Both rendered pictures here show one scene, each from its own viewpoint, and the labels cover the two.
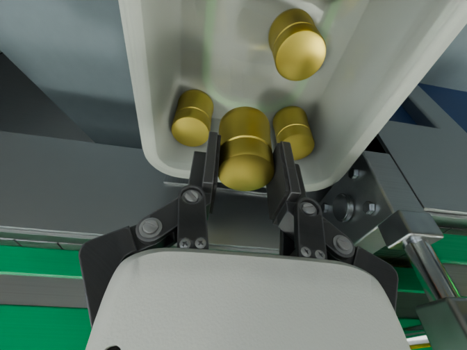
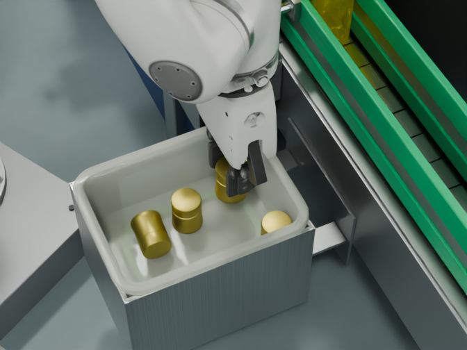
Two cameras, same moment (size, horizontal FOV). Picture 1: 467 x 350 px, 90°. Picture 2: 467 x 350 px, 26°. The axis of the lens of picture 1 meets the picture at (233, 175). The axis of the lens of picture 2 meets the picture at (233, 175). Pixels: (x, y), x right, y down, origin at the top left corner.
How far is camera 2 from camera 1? 96 cm
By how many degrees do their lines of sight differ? 39
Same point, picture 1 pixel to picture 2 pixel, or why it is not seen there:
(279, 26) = (184, 224)
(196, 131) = (272, 219)
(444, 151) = not seen: hidden behind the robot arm
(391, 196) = not seen: hidden behind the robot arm
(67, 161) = (406, 304)
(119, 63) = not seen: outside the picture
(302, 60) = (186, 197)
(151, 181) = (363, 228)
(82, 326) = (404, 159)
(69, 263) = (413, 210)
